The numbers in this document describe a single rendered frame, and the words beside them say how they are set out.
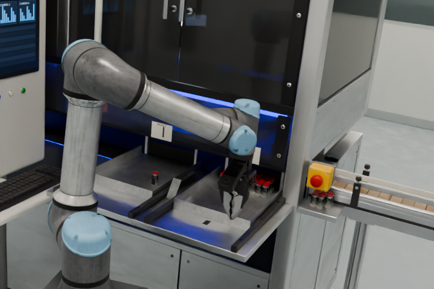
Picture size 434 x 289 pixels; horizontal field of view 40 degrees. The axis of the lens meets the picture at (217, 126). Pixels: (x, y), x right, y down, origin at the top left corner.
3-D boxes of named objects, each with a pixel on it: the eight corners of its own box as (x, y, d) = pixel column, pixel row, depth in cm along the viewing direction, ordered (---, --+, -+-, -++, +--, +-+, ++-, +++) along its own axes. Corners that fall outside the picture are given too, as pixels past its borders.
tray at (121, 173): (141, 153, 229) (141, 144, 228) (200, 169, 219) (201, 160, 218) (86, 180, 200) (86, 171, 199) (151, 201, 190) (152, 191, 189)
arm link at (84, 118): (54, 259, 149) (75, 45, 134) (42, 231, 161) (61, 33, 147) (101, 255, 154) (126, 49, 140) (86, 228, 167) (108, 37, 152)
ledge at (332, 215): (310, 198, 209) (310, 193, 209) (346, 208, 204) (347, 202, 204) (298, 212, 197) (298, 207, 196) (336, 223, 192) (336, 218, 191)
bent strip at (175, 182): (172, 193, 197) (173, 177, 195) (180, 196, 195) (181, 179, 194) (150, 209, 184) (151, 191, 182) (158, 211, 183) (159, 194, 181)
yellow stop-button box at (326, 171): (312, 180, 199) (315, 160, 197) (332, 185, 196) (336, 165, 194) (305, 187, 193) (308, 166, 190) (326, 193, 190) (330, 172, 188)
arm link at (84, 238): (67, 288, 139) (68, 236, 135) (54, 259, 150) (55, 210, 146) (116, 279, 144) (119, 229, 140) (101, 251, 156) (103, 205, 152)
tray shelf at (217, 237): (130, 154, 232) (130, 149, 231) (299, 202, 205) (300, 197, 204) (46, 195, 190) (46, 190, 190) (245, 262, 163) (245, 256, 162)
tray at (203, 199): (218, 175, 216) (219, 166, 215) (285, 193, 206) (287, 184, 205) (173, 208, 186) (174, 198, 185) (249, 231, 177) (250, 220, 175)
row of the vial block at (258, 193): (220, 183, 208) (221, 171, 207) (268, 197, 201) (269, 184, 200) (217, 185, 206) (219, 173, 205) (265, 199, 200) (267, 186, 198)
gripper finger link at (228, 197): (237, 214, 182) (241, 186, 179) (229, 220, 177) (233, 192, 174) (228, 211, 183) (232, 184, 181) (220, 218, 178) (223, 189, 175)
